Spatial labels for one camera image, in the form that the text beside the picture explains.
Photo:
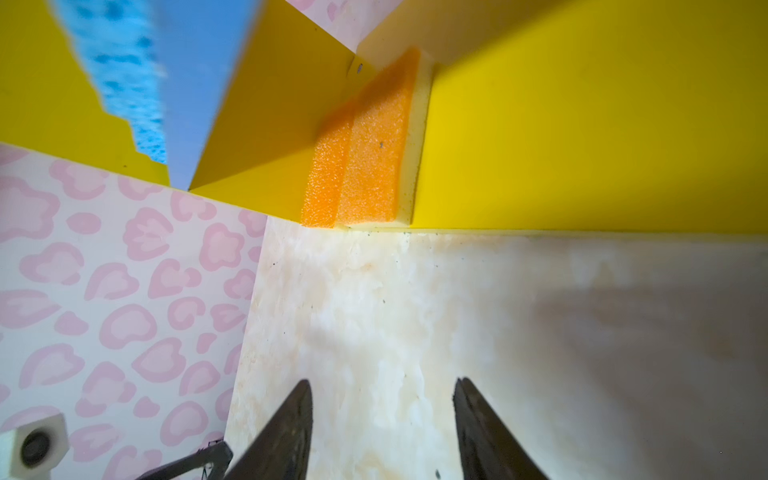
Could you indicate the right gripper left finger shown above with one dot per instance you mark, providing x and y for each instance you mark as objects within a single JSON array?
[{"x": 282, "y": 449}]

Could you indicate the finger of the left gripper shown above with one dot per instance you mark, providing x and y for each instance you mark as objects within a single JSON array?
[{"x": 213, "y": 460}]

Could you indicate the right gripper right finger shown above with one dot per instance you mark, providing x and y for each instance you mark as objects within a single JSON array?
[{"x": 488, "y": 450}]

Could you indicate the orange sponge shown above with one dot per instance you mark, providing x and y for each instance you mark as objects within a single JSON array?
[
  {"x": 328, "y": 168},
  {"x": 386, "y": 145}
]

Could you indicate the blue sponge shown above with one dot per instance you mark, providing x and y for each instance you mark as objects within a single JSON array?
[{"x": 114, "y": 41}]

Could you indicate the yellow shelf with coloured boards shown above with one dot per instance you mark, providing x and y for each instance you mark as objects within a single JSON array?
[{"x": 583, "y": 116}]

